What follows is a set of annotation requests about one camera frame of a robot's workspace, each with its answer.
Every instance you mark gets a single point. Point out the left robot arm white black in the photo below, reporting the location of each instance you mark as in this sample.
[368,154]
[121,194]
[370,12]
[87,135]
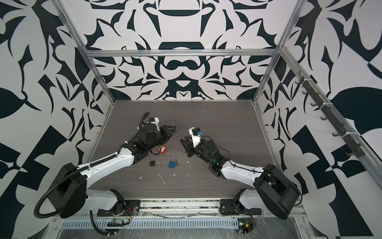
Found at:
[72,186]

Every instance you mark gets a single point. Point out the black coat hook rail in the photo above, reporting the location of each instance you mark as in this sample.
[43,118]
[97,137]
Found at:
[331,114]

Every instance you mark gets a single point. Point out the blue padlock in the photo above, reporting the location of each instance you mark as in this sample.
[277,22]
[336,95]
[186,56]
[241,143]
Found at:
[173,163]

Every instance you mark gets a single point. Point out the circuit board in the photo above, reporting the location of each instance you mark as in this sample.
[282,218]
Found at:
[246,225]
[118,222]

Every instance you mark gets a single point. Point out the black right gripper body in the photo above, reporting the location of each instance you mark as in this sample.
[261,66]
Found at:
[201,152]

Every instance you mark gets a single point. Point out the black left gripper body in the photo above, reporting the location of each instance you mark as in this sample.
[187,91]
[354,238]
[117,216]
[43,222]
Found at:
[158,140]

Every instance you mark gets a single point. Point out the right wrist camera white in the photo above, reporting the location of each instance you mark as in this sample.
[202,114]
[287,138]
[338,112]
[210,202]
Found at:
[196,136]

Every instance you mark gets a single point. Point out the red safety padlock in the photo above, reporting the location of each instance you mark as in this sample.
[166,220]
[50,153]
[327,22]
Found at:
[162,149]

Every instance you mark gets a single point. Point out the white slotted cable duct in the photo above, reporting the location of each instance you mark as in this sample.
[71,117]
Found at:
[184,223]

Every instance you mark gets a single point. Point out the right circuit board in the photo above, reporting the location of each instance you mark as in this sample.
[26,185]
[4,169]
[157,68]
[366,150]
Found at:
[246,225]

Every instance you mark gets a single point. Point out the small black padlock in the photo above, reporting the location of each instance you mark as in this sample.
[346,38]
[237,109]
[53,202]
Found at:
[152,162]

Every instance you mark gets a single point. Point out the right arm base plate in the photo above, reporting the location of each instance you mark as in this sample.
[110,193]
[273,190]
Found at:
[234,207]

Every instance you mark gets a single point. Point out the left circuit board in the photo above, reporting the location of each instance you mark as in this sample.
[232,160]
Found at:
[118,222]

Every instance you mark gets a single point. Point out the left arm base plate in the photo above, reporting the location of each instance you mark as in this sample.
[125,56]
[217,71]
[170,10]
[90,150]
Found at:
[126,208]

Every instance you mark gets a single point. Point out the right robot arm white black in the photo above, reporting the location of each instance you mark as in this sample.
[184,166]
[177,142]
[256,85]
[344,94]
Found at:
[277,192]

